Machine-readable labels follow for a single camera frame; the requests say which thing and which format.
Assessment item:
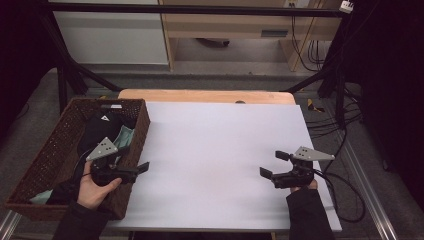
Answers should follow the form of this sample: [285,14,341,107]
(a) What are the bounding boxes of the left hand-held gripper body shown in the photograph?
[85,136,139,187]

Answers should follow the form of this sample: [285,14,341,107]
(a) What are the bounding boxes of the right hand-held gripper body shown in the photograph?
[270,146,336,190]

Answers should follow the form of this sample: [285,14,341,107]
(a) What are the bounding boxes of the black garment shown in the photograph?
[76,111,138,158]

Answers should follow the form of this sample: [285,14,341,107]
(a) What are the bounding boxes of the brown wicker basket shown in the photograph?
[4,97,152,222]

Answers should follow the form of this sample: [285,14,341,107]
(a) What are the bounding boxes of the person's right hand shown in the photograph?
[289,179,318,194]

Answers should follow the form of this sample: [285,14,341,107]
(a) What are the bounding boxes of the person's left hand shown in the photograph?
[77,160,123,211]

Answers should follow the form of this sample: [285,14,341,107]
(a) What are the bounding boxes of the mint green cloth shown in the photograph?
[29,189,54,205]
[113,124,136,151]

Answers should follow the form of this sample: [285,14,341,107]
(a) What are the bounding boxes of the yellow black floor tape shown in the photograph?
[306,98,326,114]

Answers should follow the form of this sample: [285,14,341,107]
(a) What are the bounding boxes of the white table board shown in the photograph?
[108,101,343,233]

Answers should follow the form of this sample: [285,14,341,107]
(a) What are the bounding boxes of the wooden table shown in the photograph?
[118,88,297,106]

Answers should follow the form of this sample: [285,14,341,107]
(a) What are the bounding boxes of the white cabinet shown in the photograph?
[53,0,169,66]

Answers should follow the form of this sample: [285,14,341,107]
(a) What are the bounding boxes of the white power plug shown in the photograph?
[339,0,354,14]

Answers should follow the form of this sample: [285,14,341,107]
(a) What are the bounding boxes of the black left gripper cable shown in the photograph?
[71,148,96,194]

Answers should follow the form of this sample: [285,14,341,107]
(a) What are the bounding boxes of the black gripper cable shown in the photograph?
[71,148,96,194]
[313,168,367,224]

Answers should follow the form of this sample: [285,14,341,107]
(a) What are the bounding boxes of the black floor cables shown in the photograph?
[306,99,364,141]

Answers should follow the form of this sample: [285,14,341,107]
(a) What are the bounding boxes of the aluminium rail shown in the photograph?
[0,210,22,240]
[328,109,399,240]

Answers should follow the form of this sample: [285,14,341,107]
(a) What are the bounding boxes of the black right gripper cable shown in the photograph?
[313,168,367,224]

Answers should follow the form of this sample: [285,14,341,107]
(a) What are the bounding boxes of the black hanging cables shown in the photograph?
[290,15,326,73]

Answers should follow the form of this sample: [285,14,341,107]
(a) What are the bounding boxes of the black metal frame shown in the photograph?
[39,0,354,131]

